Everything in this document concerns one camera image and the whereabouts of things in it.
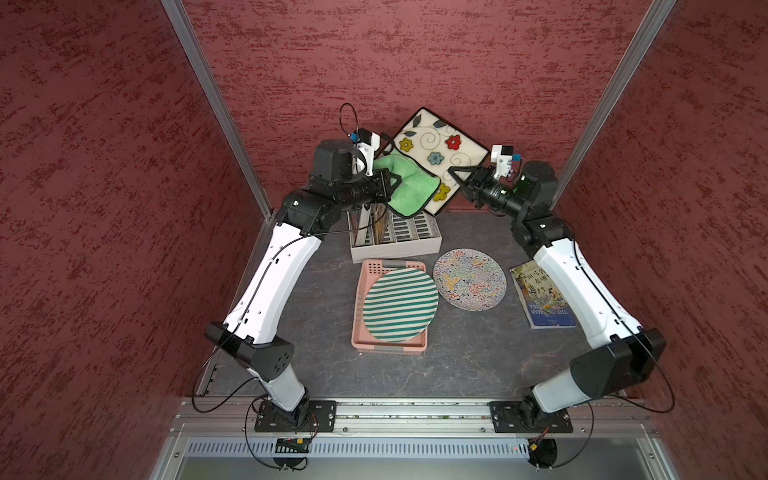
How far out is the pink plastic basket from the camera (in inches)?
31.5

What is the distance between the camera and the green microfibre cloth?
2.11ft

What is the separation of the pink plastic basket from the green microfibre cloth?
35 centimetres
